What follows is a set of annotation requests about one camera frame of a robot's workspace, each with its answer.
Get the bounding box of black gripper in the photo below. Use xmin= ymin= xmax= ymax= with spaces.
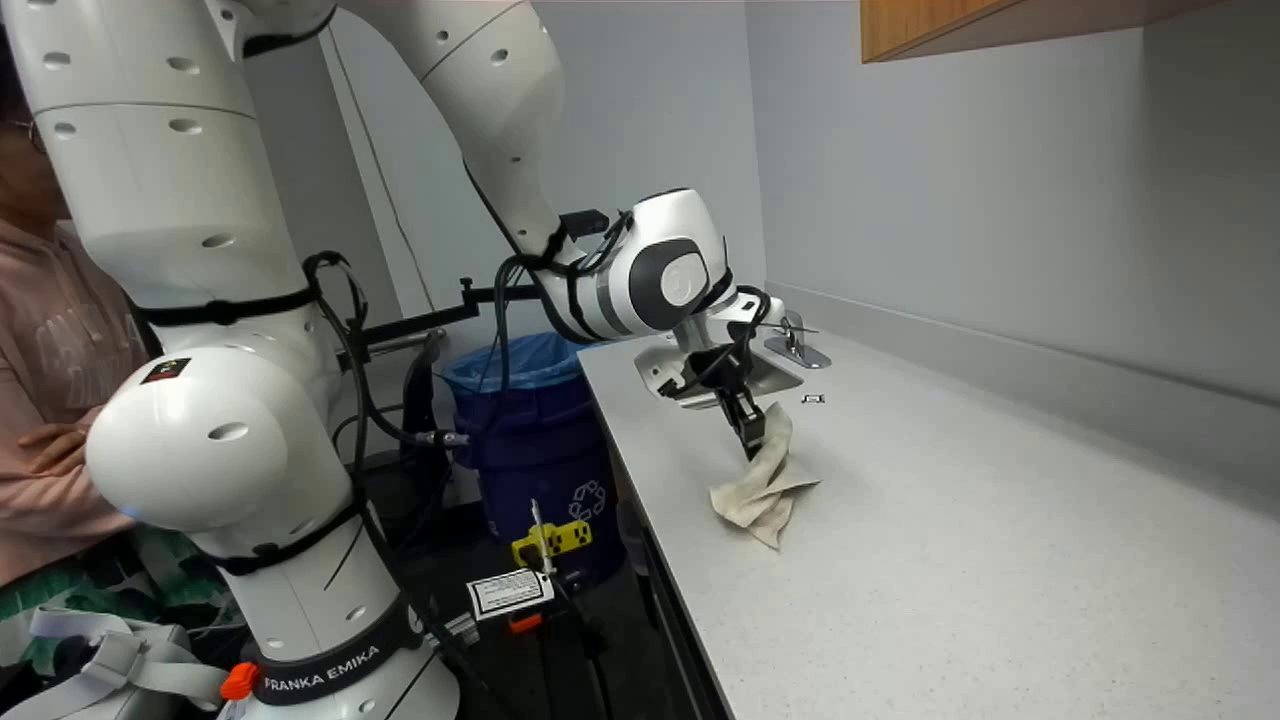
xmin=679 ymin=341 xmax=776 ymax=460

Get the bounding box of white cloth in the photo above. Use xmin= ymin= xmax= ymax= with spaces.
xmin=707 ymin=401 xmax=822 ymax=557

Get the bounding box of chrome faucet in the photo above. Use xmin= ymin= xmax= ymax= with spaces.
xmin=764 ymin=308 xmax=837 ymax=373

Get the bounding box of stainless steel sink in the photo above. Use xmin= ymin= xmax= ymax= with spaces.
xmin=634 ymin=337 xmax=809 ymax=411

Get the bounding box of blue recycling bin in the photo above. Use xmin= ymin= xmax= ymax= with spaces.
xmin=451 ymin=376 xmax=627 ymax=593

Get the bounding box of yellow clamp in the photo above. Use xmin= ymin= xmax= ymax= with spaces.
xmin=509 ymin=497 xmax=596 ymax=576

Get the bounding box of blue plastic bin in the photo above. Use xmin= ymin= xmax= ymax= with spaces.
xmin=445 ymin=327 xmax=596 ymax=433

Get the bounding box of white label tag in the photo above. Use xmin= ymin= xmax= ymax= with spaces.
xmin=459 ymin=570 xmax=560 ymax=623

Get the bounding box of orange base button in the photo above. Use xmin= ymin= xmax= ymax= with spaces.
xmin=215 ymin=660 xmax=261 ymax=710

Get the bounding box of green patterned fabric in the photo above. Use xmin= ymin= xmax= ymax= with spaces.
xmin=0 ymin=524 xmax=253 ymax=671

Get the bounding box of person in pink sweater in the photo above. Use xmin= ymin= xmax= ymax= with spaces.
xmin=0 ymin=24 xmax=168 ymax=593

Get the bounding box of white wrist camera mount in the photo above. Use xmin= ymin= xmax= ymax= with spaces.
xmin=714 ymin=290 xmax=786 ymax=341

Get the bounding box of black stand post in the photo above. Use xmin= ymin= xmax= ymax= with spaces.
xmin=394 ymin=354 xmax=454 ymax=524

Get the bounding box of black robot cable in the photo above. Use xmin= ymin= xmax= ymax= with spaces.
xmin=299 ymin=249 xmax=402 ymax=451

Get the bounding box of wooden wall cabinet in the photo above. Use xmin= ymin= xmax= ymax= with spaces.
xmin=854 ymin=0 xmax=1212 ymax=69

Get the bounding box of grey strap bag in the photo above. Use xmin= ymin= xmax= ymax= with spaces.
xmin=0 ymin=605 xmax=231 ymax=720

